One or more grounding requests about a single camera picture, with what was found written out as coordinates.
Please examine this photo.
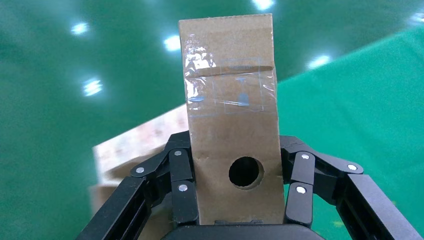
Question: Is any green table cloth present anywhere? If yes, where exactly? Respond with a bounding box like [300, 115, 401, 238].
[276, 28, 424, 240]

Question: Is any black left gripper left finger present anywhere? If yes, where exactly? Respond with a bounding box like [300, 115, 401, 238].
[76, 130, 200, 240]

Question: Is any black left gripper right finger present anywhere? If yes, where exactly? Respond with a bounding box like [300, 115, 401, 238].
[279, 135, 424, 240]

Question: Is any small taped cardboard box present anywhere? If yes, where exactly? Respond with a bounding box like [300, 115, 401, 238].
[178, 13, 286, 226]

